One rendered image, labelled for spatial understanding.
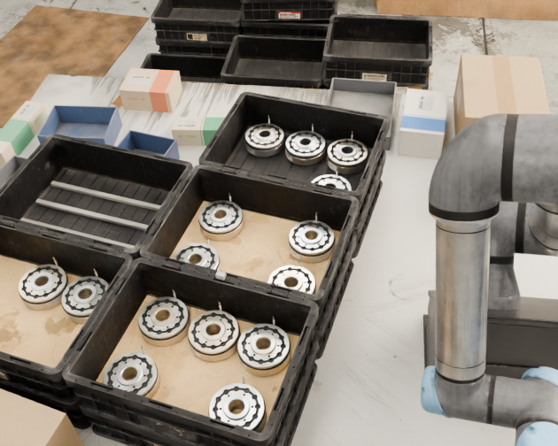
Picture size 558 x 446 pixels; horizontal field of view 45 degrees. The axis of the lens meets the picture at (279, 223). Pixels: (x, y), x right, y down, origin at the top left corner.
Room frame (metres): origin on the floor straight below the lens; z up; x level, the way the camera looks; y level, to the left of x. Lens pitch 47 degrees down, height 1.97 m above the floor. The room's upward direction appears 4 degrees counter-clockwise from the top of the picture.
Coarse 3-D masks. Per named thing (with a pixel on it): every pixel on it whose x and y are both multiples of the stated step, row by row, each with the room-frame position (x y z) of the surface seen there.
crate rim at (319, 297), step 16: (192, 176) 1.15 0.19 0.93; (240, 176) 1.14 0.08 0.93; (256, 176) 1.13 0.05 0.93; (320, 192) 1.07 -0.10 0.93; (352, 208) 1.01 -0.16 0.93; (160, 224) 1.01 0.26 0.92; (352, 224) 0.98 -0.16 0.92; (144, 256) 0.91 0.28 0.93; (160, 256) 0.91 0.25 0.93; (336, 256) 0.88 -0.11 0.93; (208, 272) 0.86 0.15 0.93; (224, 272) 0.85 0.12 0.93; (272, 288) 0.80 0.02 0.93; (288, 288) 0.80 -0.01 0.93; (320, 288) 0.80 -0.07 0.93; (320, 304) 0.77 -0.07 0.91
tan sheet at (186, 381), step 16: (144, 304) 0.86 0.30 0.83; (192, 320) 0.81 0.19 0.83; (240, 320) 0.80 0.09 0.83; (128, 336) 0.78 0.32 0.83; (288, 336) 0.76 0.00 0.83; (112, 352) 0.75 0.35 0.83; (128, 352) 0.74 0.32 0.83; (144, 352) 0.74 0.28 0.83; (160, 352) 0.74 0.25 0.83; (176, 352) 0.74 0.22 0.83; (192, 352) 0.73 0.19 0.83; (160, 368) 0.70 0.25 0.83; (176, 368) 0.70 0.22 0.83; (192, 368) 0.70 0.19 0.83; (208, 368) 0.70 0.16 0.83; (224, 368) 0.69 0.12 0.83; (240, 368) 0.69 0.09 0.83; (160, 384) 0.67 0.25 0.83; (176, 384) 0.66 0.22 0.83; (192, 384) 0.66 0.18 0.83; (208, 384) 0.66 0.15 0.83; (224, 384) 0.66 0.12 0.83; (256, 384) 0.65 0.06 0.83; (272, 384) 0.65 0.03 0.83; (160, 400) 0.63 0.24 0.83; (176, 400) 0.63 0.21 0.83; (192, 400) 0.63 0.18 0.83; (208, 400) 0.63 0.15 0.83; (272, 400) 0.62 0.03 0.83; (208, 416) 0.59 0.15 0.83
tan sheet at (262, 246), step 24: (264, 216) 1.10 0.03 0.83; (192, 240) 1.04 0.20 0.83; (240, 240) 1.03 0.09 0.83; (264, 240) 1.02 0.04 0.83; (288, 240) 1.02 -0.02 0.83; (336, 240) 1.01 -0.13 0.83; (240, 264) 0.96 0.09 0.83; (264, 264) 0.95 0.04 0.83; (288, 264) 0.95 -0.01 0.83; (312, 264) 0.94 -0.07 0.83
